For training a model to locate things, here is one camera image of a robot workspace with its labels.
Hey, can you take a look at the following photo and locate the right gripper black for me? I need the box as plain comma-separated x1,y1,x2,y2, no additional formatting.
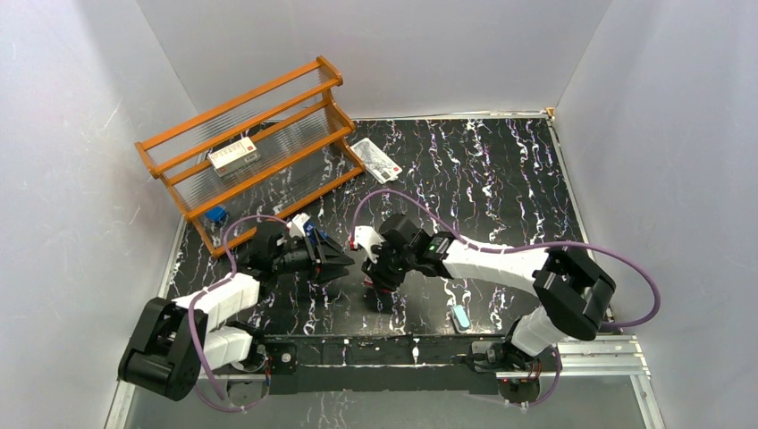
361,240,415,293

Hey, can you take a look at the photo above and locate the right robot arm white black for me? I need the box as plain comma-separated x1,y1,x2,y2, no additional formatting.
351,214,616,373

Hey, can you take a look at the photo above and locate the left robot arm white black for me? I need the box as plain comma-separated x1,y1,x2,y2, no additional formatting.
117,222,354,401

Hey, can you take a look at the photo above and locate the teal eraser-like small object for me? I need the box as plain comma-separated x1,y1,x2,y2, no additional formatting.
450,305,471,332

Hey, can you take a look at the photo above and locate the white printed paper packet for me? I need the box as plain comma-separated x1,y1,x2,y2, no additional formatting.
350,138,402,184

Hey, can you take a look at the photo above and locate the small blue object under shelf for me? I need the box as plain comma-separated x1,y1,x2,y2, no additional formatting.
205,206,229,228

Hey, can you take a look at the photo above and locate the orange wooden shelf rack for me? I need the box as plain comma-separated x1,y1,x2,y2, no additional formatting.
135,56,366,257

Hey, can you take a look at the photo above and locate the white box on shelf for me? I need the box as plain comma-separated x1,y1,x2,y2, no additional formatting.
206,137,260,177

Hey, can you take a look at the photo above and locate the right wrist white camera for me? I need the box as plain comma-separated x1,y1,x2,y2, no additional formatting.
350,225,384,263

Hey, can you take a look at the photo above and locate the wrist white camera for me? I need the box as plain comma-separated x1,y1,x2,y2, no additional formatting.
287,213,310,238
350,225,384,263

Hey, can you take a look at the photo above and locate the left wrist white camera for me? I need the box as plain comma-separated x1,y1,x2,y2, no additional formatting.
287,213,310,238

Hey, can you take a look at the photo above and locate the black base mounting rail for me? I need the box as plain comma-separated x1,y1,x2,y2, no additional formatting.
254,334,559,401

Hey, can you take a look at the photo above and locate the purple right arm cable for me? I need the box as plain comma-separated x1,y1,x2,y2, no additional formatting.
350,189,662,409

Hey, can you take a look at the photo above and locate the aluminium frame rail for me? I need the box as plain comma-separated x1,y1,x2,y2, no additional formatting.
497,334,653,380

